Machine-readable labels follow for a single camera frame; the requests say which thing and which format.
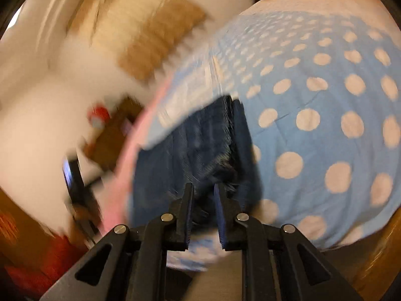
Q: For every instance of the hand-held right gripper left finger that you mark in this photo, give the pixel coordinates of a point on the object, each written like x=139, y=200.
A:
x=188, y=216

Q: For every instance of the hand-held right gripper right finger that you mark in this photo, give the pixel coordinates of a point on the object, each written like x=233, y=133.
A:
x=220, y=222

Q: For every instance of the dark blue denim pants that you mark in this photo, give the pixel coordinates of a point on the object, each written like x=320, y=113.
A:
x=194, y=150

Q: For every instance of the brown wooden door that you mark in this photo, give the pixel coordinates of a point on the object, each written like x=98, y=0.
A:
x=22, y=219

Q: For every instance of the brown wooden nightstand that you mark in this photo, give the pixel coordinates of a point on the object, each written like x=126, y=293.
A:
x=116, y=138

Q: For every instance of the red toy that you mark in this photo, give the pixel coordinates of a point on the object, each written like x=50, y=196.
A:
x=98, y=117

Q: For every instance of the blue polka dot bedsheet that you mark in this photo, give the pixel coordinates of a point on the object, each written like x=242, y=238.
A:
x=313, y=100

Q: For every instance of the beige curtain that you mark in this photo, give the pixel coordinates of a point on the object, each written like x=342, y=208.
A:
x=144, y=25

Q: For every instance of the wooden bed frame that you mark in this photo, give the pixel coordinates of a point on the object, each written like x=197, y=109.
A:
x=382, y=257

